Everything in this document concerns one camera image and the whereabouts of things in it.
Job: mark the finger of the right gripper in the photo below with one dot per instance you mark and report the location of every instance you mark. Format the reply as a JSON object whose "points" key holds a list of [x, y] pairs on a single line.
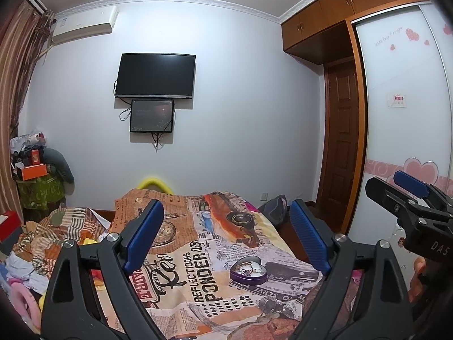
{"points": [[406, 209], [412, 185]]}

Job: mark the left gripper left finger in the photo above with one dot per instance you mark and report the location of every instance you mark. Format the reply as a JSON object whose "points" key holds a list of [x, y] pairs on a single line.
{"points": [[72, 309]]}

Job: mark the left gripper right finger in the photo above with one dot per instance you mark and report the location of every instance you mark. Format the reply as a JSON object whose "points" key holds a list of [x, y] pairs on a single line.
{"points": [[362, 293]]}

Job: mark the red box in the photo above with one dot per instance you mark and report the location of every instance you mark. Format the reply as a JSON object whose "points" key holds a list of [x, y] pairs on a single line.
{"points": [[9, 222]]}

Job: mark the brown wooden door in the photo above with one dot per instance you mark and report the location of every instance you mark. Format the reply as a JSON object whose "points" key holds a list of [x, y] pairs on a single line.
{"points": [[340, 144]]}

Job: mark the dark backpack on floor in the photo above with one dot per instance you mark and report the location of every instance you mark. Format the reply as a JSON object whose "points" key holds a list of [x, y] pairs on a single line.
{"points": [[275, 210]]}

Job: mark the white sliding wardrobe door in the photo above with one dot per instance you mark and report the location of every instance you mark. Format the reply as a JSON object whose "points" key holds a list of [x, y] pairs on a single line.
{"points": [[407, 62]]}

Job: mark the purple heart-shaped tin box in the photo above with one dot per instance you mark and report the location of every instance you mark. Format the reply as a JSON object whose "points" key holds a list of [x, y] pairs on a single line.
{"points": [[249, 271]]}

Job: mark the orange box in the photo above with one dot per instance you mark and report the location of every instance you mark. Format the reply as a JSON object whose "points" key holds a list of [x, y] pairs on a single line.
{"points": [[33, 172]]}

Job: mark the newspaper print bed blanket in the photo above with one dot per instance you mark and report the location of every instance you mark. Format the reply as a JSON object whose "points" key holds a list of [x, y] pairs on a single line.
{"points": [[184, 282]]}

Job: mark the brown upper wardrobe cabinets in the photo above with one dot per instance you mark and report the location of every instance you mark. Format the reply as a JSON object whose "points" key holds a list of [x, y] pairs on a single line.
{"points": [[319, 33]]}

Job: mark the striped red curtain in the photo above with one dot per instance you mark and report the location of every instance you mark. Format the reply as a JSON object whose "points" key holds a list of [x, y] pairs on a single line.
{"points": [[23, 36]]}

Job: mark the white air conditioner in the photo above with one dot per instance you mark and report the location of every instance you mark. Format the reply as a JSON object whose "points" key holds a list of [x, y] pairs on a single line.
{"points": [[81, 25]]}

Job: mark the small black wall monitor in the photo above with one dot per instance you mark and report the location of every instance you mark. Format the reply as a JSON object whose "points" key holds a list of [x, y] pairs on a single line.
{"points": [[152, 116]]}

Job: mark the black wall television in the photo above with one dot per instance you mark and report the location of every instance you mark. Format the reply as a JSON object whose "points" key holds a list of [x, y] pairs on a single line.
{"points": [[155, 75]]}

